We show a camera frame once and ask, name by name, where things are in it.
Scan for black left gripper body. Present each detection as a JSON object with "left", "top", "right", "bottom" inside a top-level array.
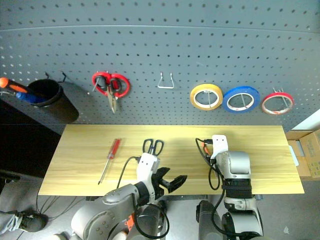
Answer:
[{"left": 149, "top": 172, "right": 173, "bottom": 201}]

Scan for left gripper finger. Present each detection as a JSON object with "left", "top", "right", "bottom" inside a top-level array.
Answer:
[
  {"left": 167, "top": 174, "right": 188, "bottom": 194},
  {"left": 156, "top": 166, "right": 171, "bottom": 186}
]

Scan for yellow tape roll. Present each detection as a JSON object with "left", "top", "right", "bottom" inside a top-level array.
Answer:
[{"left": 189, "top": 83, "right": 224, "bottom": 112}]

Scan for blue tape roll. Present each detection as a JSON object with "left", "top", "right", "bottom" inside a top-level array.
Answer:
[{"left": 222, "top": 85, "right": 261, "bottom": 113}]

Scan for red tape roll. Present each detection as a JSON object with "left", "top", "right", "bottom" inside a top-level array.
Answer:
[{"left": 261, "top": 92, "right": 295, "bottom": 116}]

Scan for grey metal pegboard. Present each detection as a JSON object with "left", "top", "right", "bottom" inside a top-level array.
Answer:
[{"left": 0, "top": 0, "right": 320, "bottom": 134}]

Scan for dark grey rounded shape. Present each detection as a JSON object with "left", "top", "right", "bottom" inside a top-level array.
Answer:
[
  {"left": 195, "top": 199, "right": 224, "bottom": 240},
  {"left": 134, "top": 199, "right": 169, "bottom": 240}
]

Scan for black cylindrical tool cup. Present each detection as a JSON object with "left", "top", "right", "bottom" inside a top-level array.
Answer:
[{"left": 26, "top": 78, "right": 80, "bottom": 124}]

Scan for flat cardboard box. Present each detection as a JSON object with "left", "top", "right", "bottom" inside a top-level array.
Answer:
[{"left": 285, "top": 130, "right": 314, "bottom": 141}]

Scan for black shoe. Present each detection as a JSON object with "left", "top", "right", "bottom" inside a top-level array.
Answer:
[{"left": 15, "top": 209, "right": 49, "bottom": 233}]

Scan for silver peg hook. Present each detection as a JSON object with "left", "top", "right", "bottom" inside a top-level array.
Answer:
[{"left": 272, "top": 87, "right": 291, "bottom": 111}]

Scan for large cardboard box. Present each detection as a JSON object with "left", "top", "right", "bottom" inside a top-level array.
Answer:
[{"left": 298, "top": 129, "right": 320, "bottom": 180}]

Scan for black cabinet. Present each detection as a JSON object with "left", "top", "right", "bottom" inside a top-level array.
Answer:
[{"left": 0, "top": 99, "right": 65, "bottom": 179}]

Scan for orange and black screwdriver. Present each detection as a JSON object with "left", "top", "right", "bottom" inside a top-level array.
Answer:
[{"left": 0, "top": 76, "right": 49, "bottom": 101}]

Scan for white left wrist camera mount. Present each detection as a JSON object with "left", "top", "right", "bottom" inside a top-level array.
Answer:
[{"left": 136, "top": 152, "right": 161, "bottom": 186}]

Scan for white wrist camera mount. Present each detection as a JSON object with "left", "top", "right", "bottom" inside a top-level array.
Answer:
[
  {"left": 210, "top": 134, "right": 229, "bottom": 161},
  {"left": 136, "top": 152, "right": 161, "bottom": 186}
]

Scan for black handled scissors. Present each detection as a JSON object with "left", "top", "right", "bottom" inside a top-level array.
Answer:
[{"left": 142, "top": 138, "right": 165, "bottom": 157}]

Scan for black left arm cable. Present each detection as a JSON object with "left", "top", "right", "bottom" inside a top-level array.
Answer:
[{"left": 116, "top": 156, "right": 170, "bottom": 239}]

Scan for red handled screwdriver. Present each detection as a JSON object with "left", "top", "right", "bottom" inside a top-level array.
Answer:
[{"left": 97, "top": 138, "right": 122, "bottom": 186}]

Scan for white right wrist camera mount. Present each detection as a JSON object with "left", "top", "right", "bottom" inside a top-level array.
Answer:
[{"left": 210, "top": 134, "right": 229, "bottom": 161}]

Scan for silver wire loop hook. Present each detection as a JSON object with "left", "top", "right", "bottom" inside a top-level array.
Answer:
[{"left": 157, "top": 71, "right": 175, "bottom": 89}]

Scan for red handled scissors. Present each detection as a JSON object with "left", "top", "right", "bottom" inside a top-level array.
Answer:
[{"left": 91, "top": 71, "right": 132, "bottom": 115}]

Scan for thin black floor cable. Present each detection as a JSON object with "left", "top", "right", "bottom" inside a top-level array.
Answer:
[{"left": 34, "top": 192, "right": 85, "bottom": 222}]

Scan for white plastic table bracket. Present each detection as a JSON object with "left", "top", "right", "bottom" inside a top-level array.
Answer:
[{"left": 287, "top": 144, "right": 300, "bottom": 167}]

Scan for blue handled tool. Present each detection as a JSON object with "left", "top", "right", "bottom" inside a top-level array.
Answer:
[{"left": 15, "top": 91, "right": 48, "bottom": 105}]

